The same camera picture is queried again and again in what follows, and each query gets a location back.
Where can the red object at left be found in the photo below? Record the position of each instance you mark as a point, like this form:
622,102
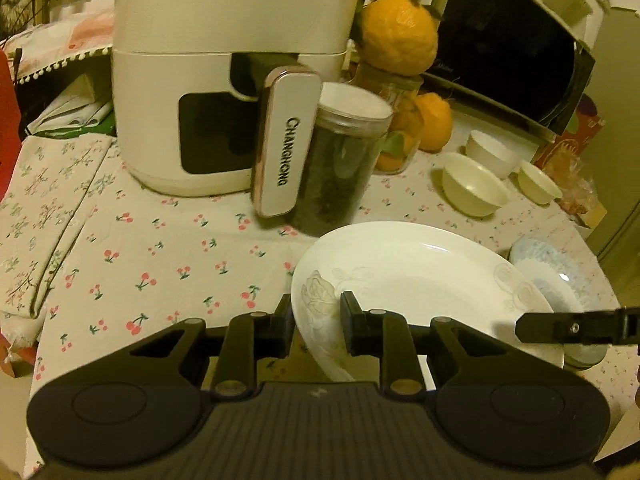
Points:
10,119

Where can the orange citrus on table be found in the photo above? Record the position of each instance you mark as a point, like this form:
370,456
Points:
437,121

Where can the plastic bag of snacks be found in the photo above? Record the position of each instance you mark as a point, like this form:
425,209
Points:
579,192

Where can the large cream bowl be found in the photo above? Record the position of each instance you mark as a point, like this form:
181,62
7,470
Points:
471,187

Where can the floral folded cloth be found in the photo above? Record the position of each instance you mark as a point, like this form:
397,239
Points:
51,180

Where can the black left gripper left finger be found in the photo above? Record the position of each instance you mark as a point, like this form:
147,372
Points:
243,343

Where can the cherry print tablecloth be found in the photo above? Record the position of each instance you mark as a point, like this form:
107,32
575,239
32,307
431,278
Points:
138,261

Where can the white bowl with spout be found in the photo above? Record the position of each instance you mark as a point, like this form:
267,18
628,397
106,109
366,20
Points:
492,154

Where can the black microwave oven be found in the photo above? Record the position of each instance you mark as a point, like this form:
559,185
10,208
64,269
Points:
531,58

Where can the glass jar of kumquats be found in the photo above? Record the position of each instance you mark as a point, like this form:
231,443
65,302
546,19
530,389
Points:
404,134

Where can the small cream bowl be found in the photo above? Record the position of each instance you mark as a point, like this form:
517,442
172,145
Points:
536,185

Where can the white refrigerator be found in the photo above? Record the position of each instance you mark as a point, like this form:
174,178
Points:
613,155

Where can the white Changhong air fryer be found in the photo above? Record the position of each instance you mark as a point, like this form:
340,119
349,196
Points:
220,96

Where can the white floral plate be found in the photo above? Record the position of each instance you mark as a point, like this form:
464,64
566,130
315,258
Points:
420,272

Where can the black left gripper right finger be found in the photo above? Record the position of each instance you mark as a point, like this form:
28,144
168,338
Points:
386,336

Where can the tea jar with metal lid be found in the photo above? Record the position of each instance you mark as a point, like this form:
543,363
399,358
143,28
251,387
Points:
348,134

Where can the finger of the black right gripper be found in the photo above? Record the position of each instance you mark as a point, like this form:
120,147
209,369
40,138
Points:
618,327

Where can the blue patterned porcelain plate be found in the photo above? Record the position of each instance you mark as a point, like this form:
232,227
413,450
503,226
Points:
555,274

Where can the large orange citrus on jar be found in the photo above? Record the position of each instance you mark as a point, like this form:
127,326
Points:
396,36

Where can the red gift box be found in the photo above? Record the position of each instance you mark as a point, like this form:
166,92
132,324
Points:
583,126

